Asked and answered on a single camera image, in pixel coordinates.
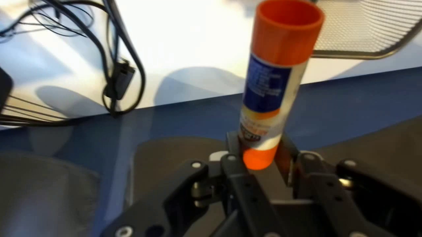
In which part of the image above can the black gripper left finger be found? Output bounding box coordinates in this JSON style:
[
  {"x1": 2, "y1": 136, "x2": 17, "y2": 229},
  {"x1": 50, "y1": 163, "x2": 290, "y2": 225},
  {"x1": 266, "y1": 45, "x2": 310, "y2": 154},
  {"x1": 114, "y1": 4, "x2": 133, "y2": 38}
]
[{"x1": 100, "y1": 130, "x2": 283, "y2": 237}]

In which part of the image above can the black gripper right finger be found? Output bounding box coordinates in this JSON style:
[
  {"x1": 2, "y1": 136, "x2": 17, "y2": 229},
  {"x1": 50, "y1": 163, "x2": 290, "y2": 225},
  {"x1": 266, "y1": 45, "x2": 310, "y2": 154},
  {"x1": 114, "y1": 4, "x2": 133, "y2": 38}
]
[{"x1": 275, "y1": 134, "x2": 397, "y2": 237}]

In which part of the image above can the orange capped glue stick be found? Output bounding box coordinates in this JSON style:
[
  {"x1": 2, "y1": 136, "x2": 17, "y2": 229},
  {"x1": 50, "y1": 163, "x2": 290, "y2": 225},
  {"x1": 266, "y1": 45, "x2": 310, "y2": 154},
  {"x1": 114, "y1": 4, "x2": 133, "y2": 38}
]
[{"x1": 236, "y1": 0, "x2": 327, "y2": 173}]

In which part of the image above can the dark gray curtain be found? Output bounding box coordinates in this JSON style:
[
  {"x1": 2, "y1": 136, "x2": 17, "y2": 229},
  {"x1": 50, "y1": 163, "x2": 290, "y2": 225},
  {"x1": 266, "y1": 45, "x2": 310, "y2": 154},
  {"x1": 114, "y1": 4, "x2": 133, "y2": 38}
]
[{"x1": 0, "y1": 115, "x2": 422, "y2": 237}]

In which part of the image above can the black wire mesh basket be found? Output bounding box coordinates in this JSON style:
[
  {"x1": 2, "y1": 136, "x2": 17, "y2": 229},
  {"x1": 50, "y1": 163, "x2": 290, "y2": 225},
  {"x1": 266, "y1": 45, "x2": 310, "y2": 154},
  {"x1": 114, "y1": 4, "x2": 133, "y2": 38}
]
[{"x1": 308, "y1": 0, "x2": 422, "y2": 62}]

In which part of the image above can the thin black cable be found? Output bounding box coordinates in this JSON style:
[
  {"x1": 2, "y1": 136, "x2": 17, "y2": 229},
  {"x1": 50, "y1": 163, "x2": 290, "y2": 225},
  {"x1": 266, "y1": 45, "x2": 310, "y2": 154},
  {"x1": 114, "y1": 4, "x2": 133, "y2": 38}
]
[{"x1": 0, "y1": 0, "x2": 112, "y2": 84}]

